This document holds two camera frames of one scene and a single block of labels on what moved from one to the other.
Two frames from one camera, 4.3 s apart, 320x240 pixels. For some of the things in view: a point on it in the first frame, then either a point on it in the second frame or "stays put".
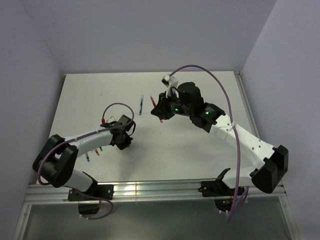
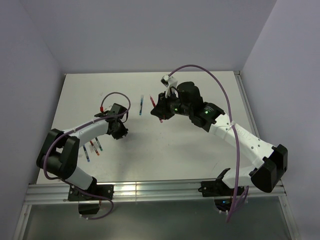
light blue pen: (141, 105) stays put
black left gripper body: (125, 141) -> (120, 131)
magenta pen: (154, 105) stays put
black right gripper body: (172, 105) stays put
